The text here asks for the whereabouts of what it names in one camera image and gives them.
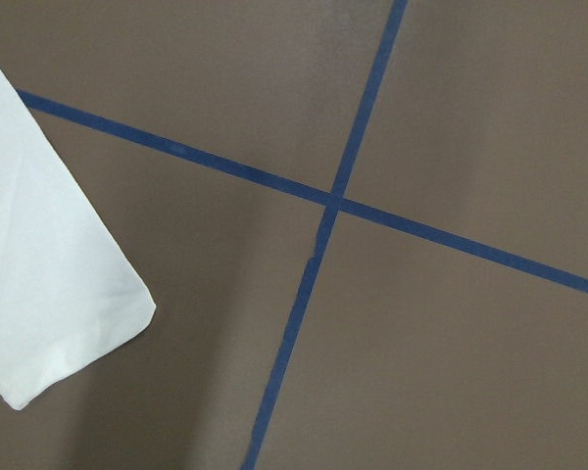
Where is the white long-sleeve printed t-shirt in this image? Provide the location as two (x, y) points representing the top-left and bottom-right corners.
(0, 70), (156, 410)

